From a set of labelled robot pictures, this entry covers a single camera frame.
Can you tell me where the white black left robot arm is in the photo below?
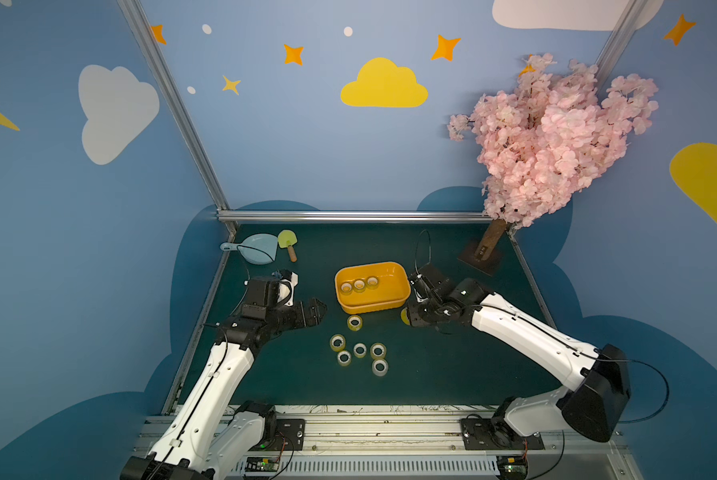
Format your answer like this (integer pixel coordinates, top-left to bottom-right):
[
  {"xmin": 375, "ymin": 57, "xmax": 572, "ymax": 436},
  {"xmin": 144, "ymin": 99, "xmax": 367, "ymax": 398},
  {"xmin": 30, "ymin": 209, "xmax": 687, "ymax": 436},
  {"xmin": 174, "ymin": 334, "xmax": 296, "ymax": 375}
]
[{"xmin": 120, "ymin": 298, "xmax": 328, "ymax": 479}]

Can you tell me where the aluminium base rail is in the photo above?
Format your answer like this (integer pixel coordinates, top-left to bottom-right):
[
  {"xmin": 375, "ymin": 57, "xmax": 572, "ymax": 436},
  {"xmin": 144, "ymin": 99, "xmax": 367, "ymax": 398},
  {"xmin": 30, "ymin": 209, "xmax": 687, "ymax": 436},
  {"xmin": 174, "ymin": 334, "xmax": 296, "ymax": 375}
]
[{"xmin": 120, "ymin": 404, "xmax": 645, "ymax": 480}]

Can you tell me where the transparent tape roll two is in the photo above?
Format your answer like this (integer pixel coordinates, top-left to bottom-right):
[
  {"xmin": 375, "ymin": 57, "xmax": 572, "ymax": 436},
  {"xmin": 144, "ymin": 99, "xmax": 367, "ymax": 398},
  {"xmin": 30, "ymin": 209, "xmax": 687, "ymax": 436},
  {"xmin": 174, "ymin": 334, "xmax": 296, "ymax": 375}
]
[{"xmin": 352, "ymin": 279, "xmax": 367, "ymax": 292}]

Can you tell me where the transparent tape roll nine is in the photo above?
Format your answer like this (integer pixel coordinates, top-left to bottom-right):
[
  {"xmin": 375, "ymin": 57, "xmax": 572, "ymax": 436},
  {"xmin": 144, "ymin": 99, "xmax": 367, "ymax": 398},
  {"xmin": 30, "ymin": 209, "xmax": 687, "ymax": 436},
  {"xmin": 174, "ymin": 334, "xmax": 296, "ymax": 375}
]
[{"xmin": 372, "ymin": 359, "xmax": 389, "ymax": 377}]

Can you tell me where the yellow plastic storage box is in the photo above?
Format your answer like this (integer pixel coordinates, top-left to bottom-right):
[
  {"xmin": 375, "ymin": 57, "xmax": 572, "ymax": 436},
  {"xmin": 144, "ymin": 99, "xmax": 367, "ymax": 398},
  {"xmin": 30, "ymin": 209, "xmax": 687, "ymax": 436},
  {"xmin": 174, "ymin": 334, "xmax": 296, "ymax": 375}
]
[{"xmin": 334, "ymin": 261, "xmax": 412, "ymax": 315}]

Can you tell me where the transparent tape roll six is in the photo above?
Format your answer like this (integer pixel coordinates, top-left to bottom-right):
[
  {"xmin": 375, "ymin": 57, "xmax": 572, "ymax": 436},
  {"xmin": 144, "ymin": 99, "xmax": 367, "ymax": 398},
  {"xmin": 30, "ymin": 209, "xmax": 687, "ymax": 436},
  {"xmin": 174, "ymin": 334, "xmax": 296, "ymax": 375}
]
[{"xmin": 330, "ymin": 334, "xmax": 346, "ymax": 352}]

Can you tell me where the aluminium frame right post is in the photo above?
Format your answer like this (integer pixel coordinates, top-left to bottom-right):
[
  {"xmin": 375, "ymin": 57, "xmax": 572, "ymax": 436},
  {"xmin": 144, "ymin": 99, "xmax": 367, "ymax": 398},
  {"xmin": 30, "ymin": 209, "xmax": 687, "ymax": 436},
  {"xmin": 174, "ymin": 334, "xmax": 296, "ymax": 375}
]
[{"xmin": 596, "ymin": 0, "xmax": 649, "ymax": 84}]

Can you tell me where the aluminium frame post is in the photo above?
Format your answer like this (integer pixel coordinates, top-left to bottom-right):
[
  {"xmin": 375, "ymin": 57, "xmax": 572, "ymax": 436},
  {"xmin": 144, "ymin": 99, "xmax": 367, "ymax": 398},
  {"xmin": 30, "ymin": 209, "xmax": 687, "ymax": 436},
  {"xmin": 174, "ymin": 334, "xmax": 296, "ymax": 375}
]
[
  {"xmin": 118, "ymin": 0, "xmax": 238, "ymax": 238},
  {"xmin": 596, "ymin": 0, "xmax": 649, "ymax": 84}
]

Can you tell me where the right green circuit board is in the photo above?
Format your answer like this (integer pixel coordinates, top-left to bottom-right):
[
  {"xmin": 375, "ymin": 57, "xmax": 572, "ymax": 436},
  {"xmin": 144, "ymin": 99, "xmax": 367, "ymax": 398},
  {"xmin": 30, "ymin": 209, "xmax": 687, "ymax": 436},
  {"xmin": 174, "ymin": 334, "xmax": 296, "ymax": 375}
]
[{"xmin": 497, "ymin": 456, "xmax": 529, "ymax": 480}]

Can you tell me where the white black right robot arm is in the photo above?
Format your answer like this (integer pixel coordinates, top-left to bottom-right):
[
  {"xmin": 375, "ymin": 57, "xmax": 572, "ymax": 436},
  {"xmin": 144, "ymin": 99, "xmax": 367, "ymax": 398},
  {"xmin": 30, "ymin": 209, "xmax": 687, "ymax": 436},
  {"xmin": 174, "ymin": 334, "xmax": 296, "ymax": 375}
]
[{"xmin": 405, "ymin": 274, "xmax": 632, "ymax": 446}]

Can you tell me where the transparent tape roll one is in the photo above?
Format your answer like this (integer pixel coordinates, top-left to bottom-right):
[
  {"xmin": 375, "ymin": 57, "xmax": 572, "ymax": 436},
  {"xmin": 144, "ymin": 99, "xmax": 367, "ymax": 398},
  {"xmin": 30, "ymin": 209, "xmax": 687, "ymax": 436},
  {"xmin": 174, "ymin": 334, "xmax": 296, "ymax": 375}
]
[{"xmin": 340, "ymin": 282, "xmax": 354, "ymax": 295}]

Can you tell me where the left green circuit board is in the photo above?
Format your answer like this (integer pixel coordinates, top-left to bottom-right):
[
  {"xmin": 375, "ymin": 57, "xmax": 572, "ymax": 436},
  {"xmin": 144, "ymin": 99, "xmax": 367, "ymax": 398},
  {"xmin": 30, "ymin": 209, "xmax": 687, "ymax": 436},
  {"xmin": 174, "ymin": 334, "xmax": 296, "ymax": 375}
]
[{"xmin": 244, "ymin": 457, "xmax": 280, "ymax": 475}]

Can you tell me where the transparent tape roll seven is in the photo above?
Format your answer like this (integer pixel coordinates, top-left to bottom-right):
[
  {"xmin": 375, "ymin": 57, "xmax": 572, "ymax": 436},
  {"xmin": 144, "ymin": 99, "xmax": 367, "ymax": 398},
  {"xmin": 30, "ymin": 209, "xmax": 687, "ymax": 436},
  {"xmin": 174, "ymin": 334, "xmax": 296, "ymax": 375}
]
[{"xmin": 352, "ymin": 343, "xmax": 368, "ymax": 358}]

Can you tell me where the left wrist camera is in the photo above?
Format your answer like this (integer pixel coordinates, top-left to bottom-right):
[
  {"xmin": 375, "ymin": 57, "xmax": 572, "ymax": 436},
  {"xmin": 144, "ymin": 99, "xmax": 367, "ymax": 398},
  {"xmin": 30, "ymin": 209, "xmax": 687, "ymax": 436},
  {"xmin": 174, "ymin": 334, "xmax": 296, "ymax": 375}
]
[{"xmin": 272, "ymin": 269, "xmax": 298, "ymax": 307}]

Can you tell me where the aluminium frame back bar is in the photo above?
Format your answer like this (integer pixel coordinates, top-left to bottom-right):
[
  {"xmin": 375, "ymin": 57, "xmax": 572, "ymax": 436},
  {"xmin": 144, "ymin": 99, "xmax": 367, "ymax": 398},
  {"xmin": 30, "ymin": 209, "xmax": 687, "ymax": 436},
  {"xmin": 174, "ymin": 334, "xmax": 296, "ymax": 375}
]
[{"xmin": 218, "ymin": 210, "xmax": 491, "ymax": 224}]

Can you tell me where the transparent tape roll five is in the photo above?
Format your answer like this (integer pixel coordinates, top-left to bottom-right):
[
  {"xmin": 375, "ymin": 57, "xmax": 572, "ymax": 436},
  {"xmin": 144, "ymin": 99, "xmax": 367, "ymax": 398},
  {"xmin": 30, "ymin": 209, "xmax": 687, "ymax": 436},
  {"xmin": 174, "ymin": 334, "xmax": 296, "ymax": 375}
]
[{"xmin": 346, "ymin": 315, "xmax": 364, "ymax": 332}]

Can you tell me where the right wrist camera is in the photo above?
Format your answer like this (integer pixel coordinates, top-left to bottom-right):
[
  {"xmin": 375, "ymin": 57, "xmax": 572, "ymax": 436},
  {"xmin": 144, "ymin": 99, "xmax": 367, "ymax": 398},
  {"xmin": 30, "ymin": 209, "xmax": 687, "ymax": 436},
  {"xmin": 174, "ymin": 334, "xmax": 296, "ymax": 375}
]
[{"xmin": 408, "ymin": 264, "xmax": 455, "ymax": 303}]

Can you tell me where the light blue toy pan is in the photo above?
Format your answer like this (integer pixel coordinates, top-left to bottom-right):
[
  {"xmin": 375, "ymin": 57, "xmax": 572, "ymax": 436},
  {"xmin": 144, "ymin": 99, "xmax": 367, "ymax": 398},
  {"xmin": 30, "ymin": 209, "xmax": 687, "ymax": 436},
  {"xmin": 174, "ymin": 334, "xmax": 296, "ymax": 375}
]
[{"xmin": 220, "ymin": 233, "xmax": 278, "ymax": 265}]

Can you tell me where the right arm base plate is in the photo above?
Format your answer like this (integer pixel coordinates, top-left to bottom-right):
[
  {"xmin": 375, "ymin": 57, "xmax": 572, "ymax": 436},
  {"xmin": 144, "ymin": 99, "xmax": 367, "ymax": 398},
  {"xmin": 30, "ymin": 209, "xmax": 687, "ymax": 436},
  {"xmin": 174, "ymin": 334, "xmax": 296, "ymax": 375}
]
[{"xmin": 460, "ymin": 415, "xmax": 545, "ymax": 451}]

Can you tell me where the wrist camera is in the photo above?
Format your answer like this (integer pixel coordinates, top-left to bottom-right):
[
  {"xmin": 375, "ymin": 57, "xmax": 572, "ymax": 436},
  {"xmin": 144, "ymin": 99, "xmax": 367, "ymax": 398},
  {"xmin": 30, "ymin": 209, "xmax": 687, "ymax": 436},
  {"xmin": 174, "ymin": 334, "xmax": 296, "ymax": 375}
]
[
  {"xmin": 408, "ymin": 264, "xmax": 455, "ymax": 303},
  {"xmin": 272, "ymin": 269, "xmax": 298, "ymax": 307}
]

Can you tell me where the green toy spatula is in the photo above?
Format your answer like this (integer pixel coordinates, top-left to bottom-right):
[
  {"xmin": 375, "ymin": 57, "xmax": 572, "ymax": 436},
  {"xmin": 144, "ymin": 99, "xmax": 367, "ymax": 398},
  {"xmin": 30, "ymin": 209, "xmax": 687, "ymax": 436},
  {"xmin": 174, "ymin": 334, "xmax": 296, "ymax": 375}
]
[{"xmin": 278, "ymin": 230, "xmax": 298, "ymax": 263}]

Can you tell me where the aluminium frame left post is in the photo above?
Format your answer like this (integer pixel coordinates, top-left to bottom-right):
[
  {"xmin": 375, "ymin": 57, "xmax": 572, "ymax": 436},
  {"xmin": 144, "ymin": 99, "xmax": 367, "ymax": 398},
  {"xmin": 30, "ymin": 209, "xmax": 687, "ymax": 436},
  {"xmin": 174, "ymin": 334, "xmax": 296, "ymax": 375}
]
[{"xmin": 118, "ymin": 0, "xmax": 238, "ymax": 238}]

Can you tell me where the transparent tape roll eight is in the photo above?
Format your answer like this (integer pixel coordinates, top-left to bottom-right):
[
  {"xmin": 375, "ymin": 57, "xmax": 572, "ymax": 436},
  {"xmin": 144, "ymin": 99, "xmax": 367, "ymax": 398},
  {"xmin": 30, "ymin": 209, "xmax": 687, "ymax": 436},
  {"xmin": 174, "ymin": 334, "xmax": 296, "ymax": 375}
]
[{"xmin": 336, "ymin": 350, "xmax": 352, "ymax": 366}]

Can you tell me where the transparent tape roll four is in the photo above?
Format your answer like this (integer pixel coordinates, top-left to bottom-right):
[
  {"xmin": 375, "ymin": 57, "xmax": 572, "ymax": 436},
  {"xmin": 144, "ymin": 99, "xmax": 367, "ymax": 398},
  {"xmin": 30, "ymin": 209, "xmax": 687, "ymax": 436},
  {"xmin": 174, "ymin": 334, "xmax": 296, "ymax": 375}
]
[{"xmin": 401, "ymin": 308, "xmax": 411, "ymax": 326}]

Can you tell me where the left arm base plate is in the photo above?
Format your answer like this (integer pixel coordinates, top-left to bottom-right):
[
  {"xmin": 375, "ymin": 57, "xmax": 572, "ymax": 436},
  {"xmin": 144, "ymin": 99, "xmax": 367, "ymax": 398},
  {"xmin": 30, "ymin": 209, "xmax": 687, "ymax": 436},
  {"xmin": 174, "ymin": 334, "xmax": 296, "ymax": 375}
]
[{"xmin": 250, "ymin": 418, "xmax": 306, "ymax": 452}]

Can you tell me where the pink artificial blossom tree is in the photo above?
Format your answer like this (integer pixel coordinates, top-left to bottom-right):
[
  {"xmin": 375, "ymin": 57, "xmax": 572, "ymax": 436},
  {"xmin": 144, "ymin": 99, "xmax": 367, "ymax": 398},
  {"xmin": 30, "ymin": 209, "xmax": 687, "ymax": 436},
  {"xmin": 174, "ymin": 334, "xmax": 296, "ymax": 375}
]
[{"xmin": 448, "ymin": 53, "xmax": 659, "ymax": 272}]

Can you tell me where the transparent tape roll ten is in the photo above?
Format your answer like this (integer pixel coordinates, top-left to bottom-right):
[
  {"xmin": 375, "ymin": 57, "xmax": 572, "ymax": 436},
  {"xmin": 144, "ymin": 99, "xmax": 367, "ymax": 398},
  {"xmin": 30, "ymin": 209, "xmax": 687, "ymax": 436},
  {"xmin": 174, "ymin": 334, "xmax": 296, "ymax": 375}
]
[{"xmin": 370, "ymin": 343, "xmax": 387, "ymax": 360}]

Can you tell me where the green circuit board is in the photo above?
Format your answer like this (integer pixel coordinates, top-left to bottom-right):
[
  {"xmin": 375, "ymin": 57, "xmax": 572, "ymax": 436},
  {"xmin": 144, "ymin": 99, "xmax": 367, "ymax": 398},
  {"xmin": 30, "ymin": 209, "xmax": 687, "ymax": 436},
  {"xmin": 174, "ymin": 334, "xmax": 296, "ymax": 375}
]
[
  {"xmin": 497, "ymin": 456, "xmax": 529, "ymax": 480},
  {"xmin": 244, "ymin": 457, "xmax": 280, "ymax": 475}
]

